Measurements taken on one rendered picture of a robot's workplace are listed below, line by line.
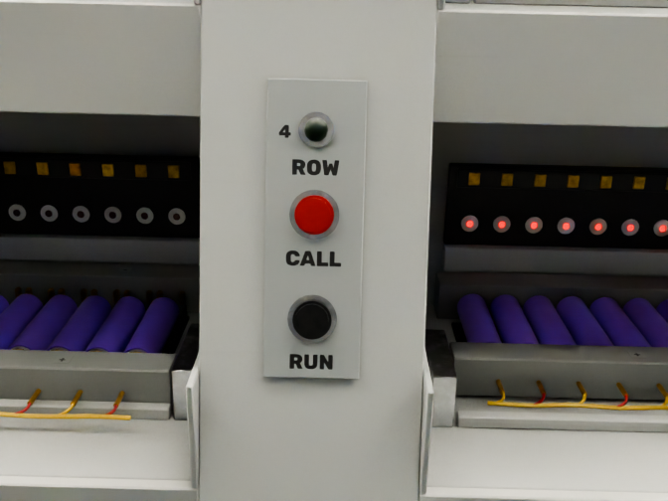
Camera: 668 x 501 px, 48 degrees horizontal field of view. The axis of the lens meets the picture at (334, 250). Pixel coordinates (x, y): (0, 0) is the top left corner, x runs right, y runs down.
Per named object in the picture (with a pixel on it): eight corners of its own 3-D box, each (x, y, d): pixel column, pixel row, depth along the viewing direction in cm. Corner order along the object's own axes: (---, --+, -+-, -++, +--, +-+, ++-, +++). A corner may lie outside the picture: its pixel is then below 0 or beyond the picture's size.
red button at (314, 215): (333, 235, 30) (334, 195, 30) (293, 234, 30) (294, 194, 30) (333, 233, 31) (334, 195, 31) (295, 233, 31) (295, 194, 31)
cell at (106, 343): (146, 323, 46) (116, 379, 40) (116, 322, 46) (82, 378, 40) (144, 295, 45) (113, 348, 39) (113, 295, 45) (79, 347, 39)
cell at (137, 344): (180, 324, 46) (155, 380, 40) (150, 323, 46) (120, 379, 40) (178, 296, 45) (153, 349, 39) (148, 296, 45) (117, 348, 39)
